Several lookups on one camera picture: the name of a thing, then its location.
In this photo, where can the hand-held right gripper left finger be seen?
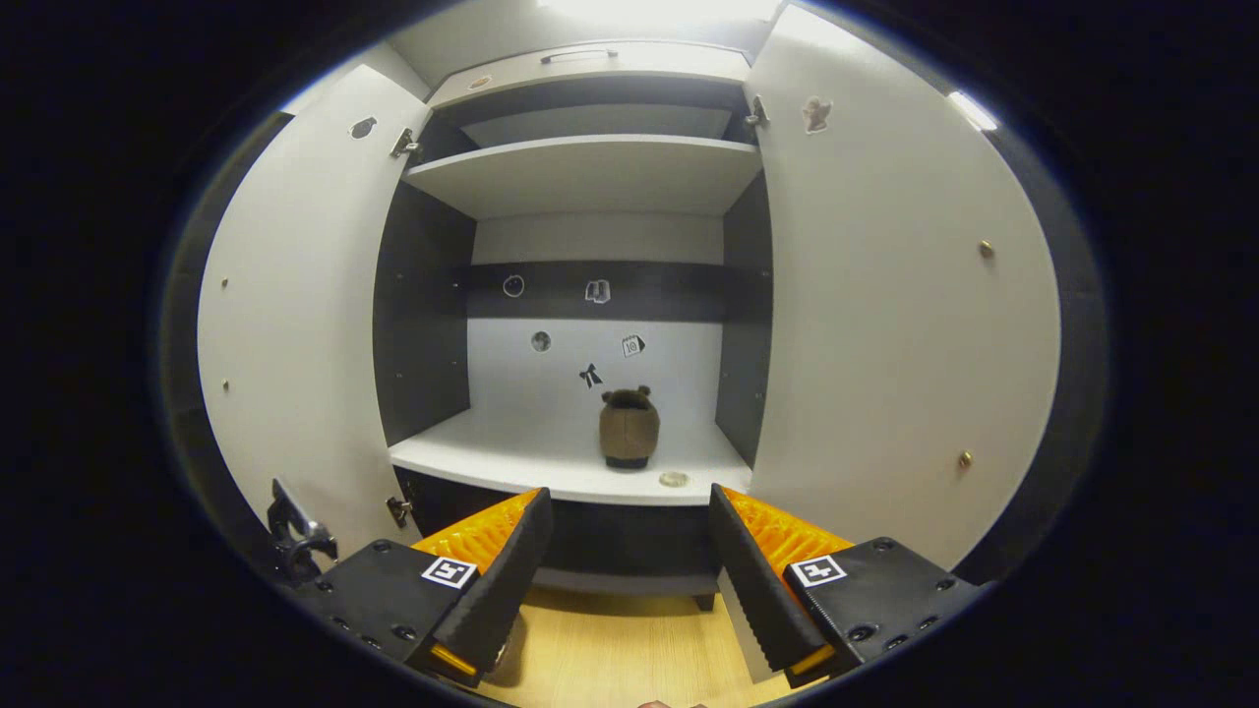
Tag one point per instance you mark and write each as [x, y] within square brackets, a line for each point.
[507, 570]

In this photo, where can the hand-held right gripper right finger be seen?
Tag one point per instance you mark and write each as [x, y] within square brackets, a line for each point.
[752, 580]

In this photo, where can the brown fuzzy shoe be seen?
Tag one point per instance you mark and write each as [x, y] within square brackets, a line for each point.
[629, 433]

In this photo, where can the white shoe cabinet door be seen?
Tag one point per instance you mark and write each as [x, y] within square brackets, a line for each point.
[305, 324]
[885, 324]

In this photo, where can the white and grey shoe cabinet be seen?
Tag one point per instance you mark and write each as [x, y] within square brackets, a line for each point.
[590, 177]

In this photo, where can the ceiling light strip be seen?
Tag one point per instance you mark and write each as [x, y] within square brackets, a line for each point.
[972, 110]

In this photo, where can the large ceiling light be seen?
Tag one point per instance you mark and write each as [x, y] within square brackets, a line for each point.
[659, 8]

